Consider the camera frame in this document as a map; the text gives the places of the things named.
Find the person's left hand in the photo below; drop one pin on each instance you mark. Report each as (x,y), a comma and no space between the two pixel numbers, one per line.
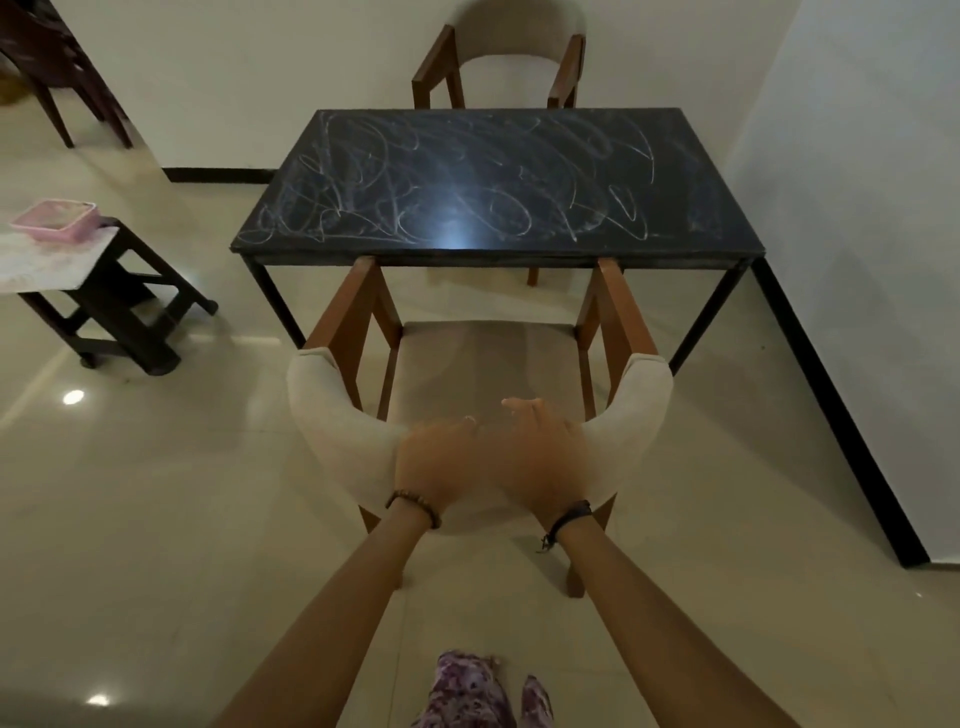
(431,469)

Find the person's right hand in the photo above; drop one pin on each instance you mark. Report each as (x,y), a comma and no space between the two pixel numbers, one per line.
(536,469)

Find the person's right fingers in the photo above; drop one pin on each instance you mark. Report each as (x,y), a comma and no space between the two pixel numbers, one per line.
(529,412)

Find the person's left fingers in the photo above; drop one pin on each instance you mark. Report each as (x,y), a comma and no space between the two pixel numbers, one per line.
(442,431)

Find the wooden chair with beige backrest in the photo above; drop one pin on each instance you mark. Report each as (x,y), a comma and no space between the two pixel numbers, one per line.
(510,30)
(337,435)

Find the person's right forearm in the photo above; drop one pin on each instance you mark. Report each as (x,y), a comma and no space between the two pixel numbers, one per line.
(660,630)

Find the person's left forearm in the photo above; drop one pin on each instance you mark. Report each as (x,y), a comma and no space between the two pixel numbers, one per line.
(337,622)

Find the black table with chalk scribbles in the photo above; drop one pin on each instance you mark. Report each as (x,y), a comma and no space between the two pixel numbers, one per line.
(487,180)

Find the purple floral garment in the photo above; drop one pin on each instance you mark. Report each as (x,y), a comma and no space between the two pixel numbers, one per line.
(461,694)

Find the black plastic stool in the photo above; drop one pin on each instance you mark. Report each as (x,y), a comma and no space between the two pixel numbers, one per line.
(124,307)

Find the white marble slab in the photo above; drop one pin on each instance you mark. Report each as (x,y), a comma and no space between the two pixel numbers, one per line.
(45,259)

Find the pink plastic tray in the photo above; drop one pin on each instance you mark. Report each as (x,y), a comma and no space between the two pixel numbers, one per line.
(54,219)

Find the dark brown wooden chair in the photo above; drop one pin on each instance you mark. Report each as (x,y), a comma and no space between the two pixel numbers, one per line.
(52,52)

